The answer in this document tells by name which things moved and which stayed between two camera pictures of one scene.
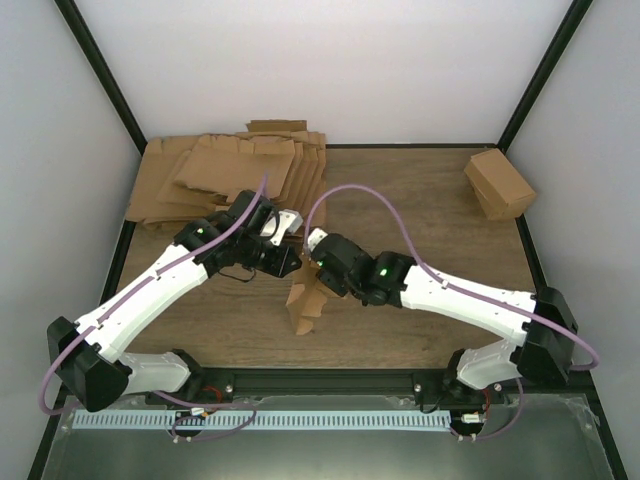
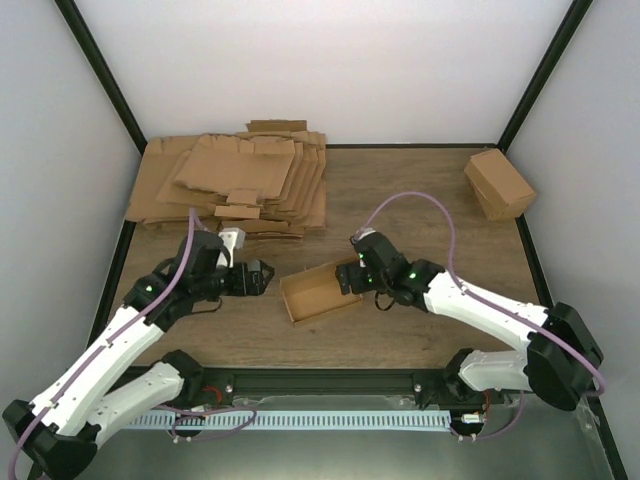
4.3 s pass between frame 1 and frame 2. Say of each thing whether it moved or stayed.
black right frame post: stayed
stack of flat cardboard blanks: stayed
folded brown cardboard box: stayed
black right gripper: moved
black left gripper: moved
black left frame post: stayed
